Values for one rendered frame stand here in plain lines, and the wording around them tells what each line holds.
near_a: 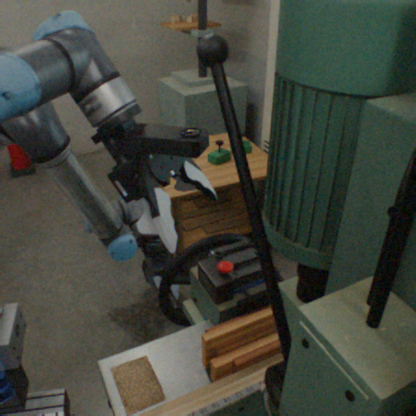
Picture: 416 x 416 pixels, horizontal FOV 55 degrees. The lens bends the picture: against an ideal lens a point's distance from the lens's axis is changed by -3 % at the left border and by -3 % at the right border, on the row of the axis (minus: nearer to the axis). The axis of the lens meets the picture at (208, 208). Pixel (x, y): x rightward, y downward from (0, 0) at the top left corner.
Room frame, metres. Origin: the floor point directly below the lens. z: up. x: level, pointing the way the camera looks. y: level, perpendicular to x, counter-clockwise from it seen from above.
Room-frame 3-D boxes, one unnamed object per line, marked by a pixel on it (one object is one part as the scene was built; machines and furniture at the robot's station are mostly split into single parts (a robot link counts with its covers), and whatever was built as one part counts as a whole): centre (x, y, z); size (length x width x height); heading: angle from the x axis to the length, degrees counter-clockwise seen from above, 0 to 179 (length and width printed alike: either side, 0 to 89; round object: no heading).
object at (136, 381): (0.41, 0.12, 0.91); 0.10 x 0.07 x 0.02; 26
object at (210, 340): (0.50, -0.10, 0.94); 0.25 x 0.01 x 0.08; 116
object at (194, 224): (2.01, 0.00, 0.32); 0.66 x 0.57 x 0.64; 114
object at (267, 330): (0.48, -0.10, 0.93); 0.18 x 0.02 x 0.05; 116
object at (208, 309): (0.62, -0.05, 0.92); 0.15 x 0.13 x 0.09; 116
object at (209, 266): (0.62, -0.05, 0.99); 0.13 x 0.11 x 0.06; 116
